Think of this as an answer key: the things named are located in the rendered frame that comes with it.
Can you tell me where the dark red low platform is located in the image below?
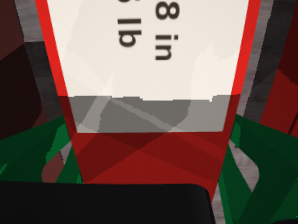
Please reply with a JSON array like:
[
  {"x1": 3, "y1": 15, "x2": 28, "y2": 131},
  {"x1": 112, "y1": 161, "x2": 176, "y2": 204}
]
[{"x1": 0, "y1": 0, "x2": 64, "y2": 183}]

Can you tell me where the red box of welding electrodes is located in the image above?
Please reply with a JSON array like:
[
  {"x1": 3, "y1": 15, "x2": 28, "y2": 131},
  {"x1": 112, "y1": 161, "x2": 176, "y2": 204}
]
[
  {"x1": 35, "y1": 0, "x2": 261, "y2": 203},
  {"x1": 259, "y1": 0, "x2": 298, "y2": 137}
]

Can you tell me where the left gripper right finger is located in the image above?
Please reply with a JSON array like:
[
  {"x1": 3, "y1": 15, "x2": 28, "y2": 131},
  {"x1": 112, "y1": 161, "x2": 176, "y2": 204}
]
[{"x1": 218, "y1": 114, "x2": 298, "y2": 224}]

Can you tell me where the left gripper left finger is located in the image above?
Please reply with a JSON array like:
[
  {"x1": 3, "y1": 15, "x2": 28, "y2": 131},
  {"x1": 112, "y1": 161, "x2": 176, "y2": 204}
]
[{"x1": 0, "y1": 115, "x2": 83, "y2": 184}]

